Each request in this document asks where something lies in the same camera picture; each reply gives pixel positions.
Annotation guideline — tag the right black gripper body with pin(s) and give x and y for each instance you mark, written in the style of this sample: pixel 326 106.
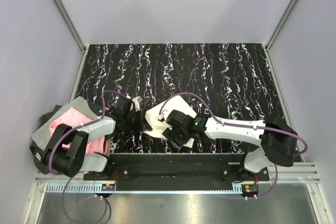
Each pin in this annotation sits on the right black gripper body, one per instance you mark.
pixel 180 136

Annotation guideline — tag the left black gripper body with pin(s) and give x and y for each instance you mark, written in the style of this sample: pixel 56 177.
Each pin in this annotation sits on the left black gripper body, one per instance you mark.
pixel 134 120

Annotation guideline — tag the white cloth napkin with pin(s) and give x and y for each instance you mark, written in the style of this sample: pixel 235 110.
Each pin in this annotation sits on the white cloth napkin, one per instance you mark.
pixel 162 110

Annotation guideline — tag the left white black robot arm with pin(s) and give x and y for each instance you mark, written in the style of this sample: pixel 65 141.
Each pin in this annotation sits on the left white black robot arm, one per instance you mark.
pixel 72 140

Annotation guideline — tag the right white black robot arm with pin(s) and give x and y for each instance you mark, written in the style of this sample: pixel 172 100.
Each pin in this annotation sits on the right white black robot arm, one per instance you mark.
pixel 274 139

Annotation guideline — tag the grey cloth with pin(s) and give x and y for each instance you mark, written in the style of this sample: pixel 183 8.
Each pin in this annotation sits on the grey cloth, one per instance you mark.
pixel 79 111

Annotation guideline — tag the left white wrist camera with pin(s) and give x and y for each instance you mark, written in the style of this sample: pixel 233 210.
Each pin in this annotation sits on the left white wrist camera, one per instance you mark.
pixel 137 103

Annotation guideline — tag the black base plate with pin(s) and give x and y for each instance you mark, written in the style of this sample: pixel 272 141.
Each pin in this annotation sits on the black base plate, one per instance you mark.
pixel 128 166

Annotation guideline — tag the white slotted cable duct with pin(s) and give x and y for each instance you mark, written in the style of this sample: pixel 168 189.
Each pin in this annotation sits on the white slotted cable duct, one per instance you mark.
pixel 123 188

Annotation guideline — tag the left frame post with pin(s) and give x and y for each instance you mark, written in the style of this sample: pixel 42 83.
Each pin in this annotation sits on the left frame post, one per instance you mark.
pixel 68 22

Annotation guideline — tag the frame post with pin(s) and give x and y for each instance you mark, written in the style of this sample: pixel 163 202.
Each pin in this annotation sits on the frame post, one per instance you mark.
pixel 289 9
pixel 68 22

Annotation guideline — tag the aluminium frame rail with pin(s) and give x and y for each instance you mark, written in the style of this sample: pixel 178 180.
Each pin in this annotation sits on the aluminium frame rail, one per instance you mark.
pixel 300 172

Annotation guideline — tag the right frame post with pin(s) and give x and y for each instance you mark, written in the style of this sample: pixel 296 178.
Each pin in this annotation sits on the right frame post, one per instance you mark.
pixel 289 9

